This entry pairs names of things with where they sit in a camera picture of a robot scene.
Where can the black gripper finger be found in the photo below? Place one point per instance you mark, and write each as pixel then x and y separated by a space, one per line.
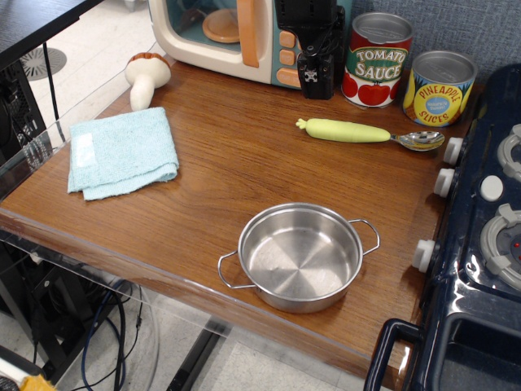
pixel 308 74
pixel 326 75

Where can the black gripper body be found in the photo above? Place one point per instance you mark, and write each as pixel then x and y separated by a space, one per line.
pixel 317 24

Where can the light blue folded cloth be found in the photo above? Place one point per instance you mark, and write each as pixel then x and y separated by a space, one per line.
pixel 120 154

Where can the tomato sauce can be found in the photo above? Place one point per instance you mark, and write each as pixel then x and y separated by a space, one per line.
pixel 376 56

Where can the toy microwave oven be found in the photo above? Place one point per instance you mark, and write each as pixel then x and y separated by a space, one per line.
pixel 294 44

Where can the orange toy plate in microwave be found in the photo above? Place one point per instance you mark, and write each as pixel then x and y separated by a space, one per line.
pixel 222 26

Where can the pineapple slices can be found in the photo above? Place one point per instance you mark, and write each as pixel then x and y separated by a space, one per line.
pixel 439 86

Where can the white stove knob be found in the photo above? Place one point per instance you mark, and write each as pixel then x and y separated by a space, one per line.
pixel 452 150
pixel 422 254
pixel 444 182

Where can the plush mushroom toy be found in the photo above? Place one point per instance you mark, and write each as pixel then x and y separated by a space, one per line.
pixel 146 72

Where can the black desk top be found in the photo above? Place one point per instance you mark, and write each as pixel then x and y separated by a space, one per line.
pixel 25 25

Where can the dark blue toy stove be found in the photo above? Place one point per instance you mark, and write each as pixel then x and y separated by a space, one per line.
pixel 468 337

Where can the spoon with green carrot handle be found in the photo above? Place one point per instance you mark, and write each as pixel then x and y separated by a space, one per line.
pixel 349 132

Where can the black table leg frame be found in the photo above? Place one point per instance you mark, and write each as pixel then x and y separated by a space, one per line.
pixel 194 362

